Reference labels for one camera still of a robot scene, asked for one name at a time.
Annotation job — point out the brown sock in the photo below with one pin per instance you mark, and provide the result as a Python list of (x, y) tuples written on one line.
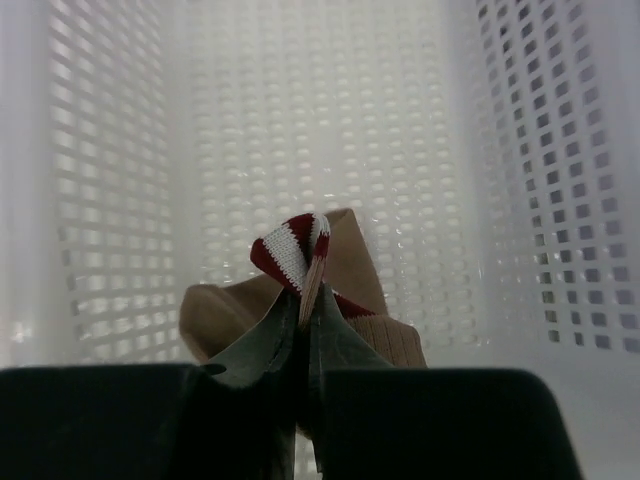
[(303, 254)]

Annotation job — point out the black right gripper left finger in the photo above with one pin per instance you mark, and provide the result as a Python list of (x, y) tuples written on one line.
[(230, 418)]

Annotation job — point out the white plastic basket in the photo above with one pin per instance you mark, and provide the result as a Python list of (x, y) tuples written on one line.
[(489, 150)]

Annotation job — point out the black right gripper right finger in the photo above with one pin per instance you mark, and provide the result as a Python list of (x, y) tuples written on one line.
[(368, 419)]

